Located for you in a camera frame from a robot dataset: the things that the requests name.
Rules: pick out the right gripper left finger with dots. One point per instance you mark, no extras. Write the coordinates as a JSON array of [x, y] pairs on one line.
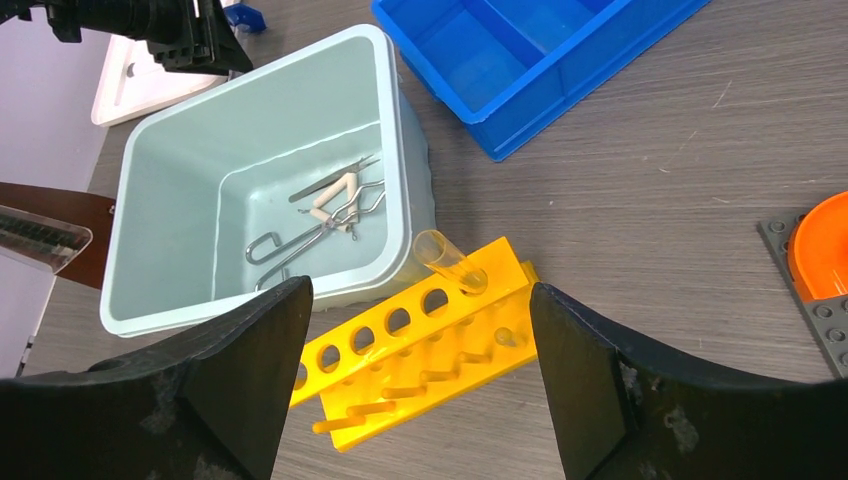
[[209, 402]]

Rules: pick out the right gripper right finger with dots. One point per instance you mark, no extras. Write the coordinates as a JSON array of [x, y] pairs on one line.
[[626, 406]]

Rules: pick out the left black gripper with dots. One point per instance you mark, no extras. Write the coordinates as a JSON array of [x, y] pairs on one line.
[[182, 36]]

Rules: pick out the white tub lid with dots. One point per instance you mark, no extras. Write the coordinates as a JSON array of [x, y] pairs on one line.
[[131, 84]]

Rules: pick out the thin metal tweezers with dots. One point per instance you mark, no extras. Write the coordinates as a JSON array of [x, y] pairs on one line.
[[328, 180]]

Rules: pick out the white clay triangle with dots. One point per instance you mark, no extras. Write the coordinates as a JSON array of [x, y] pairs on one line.
[[348, 185]]

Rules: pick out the metal crucible tongs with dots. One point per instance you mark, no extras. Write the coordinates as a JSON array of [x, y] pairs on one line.
[[270, 245]]

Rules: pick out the test tube with blue cap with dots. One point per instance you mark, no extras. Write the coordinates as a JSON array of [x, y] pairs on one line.
[[245, 18]]

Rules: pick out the yellow test tube rack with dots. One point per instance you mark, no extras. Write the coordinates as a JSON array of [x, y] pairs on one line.
[[419, 349]]

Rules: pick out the light green plastic tub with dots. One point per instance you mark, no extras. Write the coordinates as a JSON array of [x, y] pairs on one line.
[[202, 179]]

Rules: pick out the orange and grey stand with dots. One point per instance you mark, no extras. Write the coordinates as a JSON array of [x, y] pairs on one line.
[[809, 249]]

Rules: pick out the blue divided plastic bin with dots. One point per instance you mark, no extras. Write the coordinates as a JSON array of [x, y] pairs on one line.
[[508, 69]]

